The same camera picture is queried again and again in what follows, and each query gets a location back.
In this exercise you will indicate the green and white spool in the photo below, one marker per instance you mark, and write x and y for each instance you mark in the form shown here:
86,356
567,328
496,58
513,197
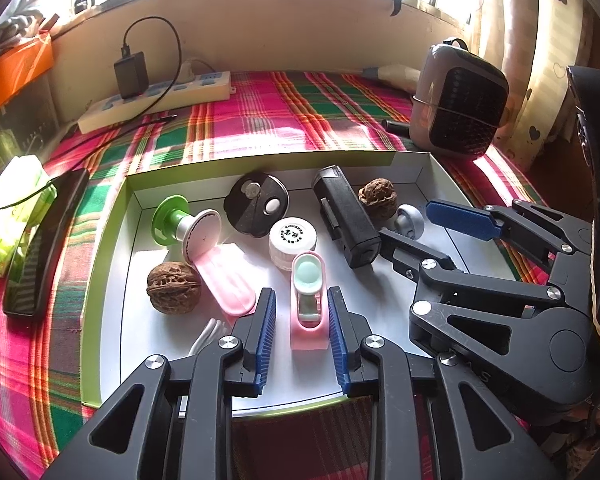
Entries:
190,230

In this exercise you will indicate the black charger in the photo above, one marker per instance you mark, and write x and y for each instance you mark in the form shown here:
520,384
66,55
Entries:
132,77

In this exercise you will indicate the shallow green cardboard box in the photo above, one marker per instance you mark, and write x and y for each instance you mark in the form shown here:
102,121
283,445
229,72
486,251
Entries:
130,310

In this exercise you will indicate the small black window latch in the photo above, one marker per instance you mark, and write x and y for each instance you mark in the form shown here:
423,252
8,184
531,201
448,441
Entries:
81,4

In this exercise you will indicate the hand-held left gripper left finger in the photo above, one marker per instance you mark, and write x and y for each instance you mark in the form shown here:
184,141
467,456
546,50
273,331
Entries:
265,340

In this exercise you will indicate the green tissue packet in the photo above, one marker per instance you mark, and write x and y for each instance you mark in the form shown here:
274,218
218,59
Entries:
12,210

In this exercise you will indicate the white plug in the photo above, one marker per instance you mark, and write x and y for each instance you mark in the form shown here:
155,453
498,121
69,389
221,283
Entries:
192,67

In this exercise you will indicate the plaid blanket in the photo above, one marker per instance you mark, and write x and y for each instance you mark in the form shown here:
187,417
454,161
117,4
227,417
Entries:
280,120

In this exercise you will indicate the round disc with two buttons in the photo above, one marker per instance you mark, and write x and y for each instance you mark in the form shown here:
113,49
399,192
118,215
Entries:
255,202

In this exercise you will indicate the white round jar lid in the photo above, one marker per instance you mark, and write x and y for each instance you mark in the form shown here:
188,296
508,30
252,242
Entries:
292,240

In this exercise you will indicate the beige cloth bundle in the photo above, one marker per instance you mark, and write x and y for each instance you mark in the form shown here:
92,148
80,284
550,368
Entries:
392,74

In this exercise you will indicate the brown walnut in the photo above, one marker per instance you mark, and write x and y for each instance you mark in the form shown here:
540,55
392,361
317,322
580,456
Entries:
174,287
377,195

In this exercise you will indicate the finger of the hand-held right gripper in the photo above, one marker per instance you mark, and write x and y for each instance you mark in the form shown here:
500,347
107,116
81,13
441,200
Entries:
460,217
405,247

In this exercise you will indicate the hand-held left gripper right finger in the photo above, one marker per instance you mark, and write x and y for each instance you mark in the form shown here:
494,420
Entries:
337,345

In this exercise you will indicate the pink oblong case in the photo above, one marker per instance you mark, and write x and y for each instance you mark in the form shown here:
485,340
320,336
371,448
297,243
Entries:
227,280

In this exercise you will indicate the small grey fan heater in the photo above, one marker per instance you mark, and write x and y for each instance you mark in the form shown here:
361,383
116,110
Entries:
460,105

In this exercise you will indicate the heart print curtain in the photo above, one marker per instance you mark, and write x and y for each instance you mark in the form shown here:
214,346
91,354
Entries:
530,35

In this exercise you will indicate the white power strip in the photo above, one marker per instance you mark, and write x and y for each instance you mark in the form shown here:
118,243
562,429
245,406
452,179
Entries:
180,97

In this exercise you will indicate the grey caster wheel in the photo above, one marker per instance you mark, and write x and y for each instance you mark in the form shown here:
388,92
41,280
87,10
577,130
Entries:
410,220

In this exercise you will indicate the glass tank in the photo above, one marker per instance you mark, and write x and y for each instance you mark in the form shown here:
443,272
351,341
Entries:
15,125

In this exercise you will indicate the black phone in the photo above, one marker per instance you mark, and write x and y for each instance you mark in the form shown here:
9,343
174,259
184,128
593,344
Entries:
45,245

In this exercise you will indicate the white plastic bag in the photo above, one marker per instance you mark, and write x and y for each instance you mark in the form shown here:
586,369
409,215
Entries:
15,25

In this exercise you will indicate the black cylinder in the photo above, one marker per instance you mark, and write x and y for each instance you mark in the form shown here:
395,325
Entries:
396,125

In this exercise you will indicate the orange box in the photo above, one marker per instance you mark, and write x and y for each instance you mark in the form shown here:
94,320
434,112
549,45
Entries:
10,72

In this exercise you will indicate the black rectangular device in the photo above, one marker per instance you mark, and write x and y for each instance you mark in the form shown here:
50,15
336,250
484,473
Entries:
345,220

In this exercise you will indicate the pink case with mint circle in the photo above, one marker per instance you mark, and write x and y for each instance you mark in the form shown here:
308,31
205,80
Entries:
307,305

